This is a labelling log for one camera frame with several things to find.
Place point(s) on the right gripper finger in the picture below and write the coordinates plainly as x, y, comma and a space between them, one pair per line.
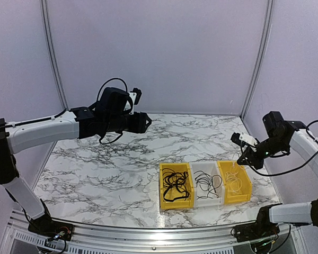
247, 161
248, 153

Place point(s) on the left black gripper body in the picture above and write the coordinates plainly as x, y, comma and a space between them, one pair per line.
138, 127

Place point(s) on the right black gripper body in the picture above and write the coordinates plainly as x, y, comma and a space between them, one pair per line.
274, 147

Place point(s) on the small black cable remnant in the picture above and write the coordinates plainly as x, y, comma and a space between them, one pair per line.
208, 183

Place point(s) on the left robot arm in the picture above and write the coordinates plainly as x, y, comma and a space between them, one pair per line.
112, 112

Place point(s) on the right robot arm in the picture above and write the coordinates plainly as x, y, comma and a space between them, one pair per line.
283, 138

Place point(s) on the right yellow bin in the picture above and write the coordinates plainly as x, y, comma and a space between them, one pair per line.
237, 184

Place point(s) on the yellow bin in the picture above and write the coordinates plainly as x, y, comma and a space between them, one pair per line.
176, 186
237, 184

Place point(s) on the white translucent bin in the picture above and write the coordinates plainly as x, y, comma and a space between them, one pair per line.
203, 199

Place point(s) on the left yellow bin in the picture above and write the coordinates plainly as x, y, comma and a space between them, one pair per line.
176, 186

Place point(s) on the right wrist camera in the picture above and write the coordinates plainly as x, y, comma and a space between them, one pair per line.
243, 139

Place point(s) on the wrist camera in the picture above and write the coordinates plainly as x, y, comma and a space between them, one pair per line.
135, 96
243, 139

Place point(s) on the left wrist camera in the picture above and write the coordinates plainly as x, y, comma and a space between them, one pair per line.
135, 96

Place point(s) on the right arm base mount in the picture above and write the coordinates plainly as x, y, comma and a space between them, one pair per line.
260, 228

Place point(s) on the aluminium front rail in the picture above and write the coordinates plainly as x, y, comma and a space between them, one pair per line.
88, 238

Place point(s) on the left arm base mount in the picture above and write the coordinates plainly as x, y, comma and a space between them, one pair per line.
48, 227

